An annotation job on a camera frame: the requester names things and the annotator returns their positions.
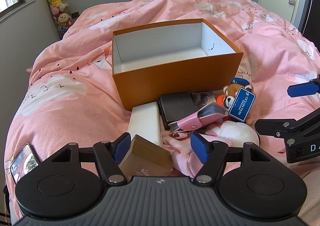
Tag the clear tube of plush toys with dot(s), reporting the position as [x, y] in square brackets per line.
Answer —
[58, 3]

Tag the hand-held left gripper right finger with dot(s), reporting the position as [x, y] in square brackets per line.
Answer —
[198, 145]

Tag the small brown card box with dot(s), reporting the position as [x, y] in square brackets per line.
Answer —
[147, 158]

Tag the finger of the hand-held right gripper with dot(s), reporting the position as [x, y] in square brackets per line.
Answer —
[270, 126]
[303, 89]

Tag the long white box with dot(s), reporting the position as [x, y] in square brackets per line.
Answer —
[145, 122]

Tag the red panda plush toy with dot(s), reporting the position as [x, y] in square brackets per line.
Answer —
[232, 94]

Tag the photo card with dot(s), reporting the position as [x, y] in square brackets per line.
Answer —
[203, 99]

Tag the orange cardboard box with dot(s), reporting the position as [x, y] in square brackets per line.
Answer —
[175, 81]

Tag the white plush toy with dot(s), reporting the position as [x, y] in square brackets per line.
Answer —
[237, 133]

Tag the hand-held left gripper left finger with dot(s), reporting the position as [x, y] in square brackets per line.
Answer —
[123, 147]

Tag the pink printed blanket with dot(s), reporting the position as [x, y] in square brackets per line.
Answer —
[75, 66]

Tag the smartphone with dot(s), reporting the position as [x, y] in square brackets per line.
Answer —
[23, 163]

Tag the pink leather key case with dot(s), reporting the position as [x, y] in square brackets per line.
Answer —
[197, 121]

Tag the black wallet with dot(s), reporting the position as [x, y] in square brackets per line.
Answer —
[176, 109]

